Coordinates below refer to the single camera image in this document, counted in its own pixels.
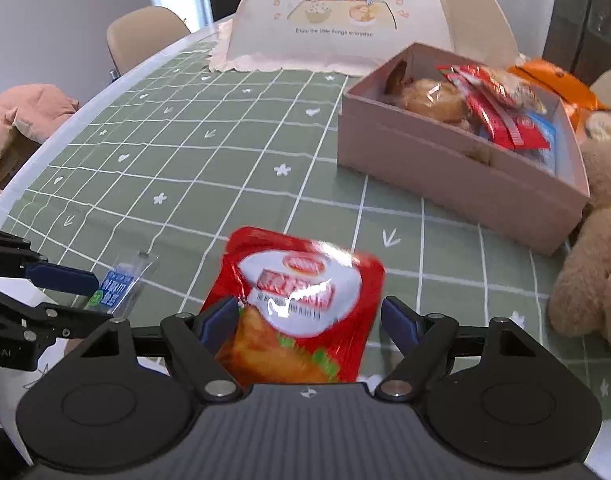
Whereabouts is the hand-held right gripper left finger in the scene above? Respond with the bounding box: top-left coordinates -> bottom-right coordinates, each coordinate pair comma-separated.
80,296 -> 246,403

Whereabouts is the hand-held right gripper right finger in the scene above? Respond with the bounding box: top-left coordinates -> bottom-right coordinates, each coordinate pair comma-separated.
375,296 -> 541,402

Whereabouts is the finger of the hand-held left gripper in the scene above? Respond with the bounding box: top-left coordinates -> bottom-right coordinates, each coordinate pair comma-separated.
0,227 -> 99,295
0,285 -> 112,347

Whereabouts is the clear blue label snack packet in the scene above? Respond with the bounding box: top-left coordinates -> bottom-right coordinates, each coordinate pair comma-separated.
82,251 -> 159,320

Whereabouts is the large red snack packet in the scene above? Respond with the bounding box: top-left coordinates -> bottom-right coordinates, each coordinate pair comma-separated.
200,226 -> 386,386

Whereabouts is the pink cardboard box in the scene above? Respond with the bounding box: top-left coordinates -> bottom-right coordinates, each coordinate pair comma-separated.
338,42 -> 591,257

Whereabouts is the green checked tablecloth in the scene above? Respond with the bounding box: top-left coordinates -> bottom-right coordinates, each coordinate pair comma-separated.
0,25 -> 611,421

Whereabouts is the pink jacket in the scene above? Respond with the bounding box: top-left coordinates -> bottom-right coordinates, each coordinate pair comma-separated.
0,84 -> 80,211

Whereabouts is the beige teddy bear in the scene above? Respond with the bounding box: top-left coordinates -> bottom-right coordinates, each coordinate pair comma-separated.
548,110 -> 611,357

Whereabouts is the long red striped snack packet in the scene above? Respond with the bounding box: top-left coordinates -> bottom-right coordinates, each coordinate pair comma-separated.
448,72 -> 536,150

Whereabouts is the round pastry in clear wrapper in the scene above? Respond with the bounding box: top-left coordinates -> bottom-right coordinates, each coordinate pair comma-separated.
398,77 -> 479,127

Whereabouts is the beige chair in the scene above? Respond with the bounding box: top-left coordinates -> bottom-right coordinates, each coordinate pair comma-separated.
106,6 -> 192,76
588,69 -> 611,112

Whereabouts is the red snack packet clear window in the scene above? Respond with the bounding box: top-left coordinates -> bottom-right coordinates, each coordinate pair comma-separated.
438,64 -> 550,115

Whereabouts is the orange snack bag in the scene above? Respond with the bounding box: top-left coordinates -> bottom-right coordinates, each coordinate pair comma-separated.
508,58 -> 611,130

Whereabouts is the cartoon print food cover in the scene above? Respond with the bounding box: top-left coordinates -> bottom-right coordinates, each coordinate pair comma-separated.
208,0 -> 521,77

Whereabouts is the dark cabinet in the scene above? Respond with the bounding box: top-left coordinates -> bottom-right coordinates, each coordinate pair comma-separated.
543,0 -> 611,78

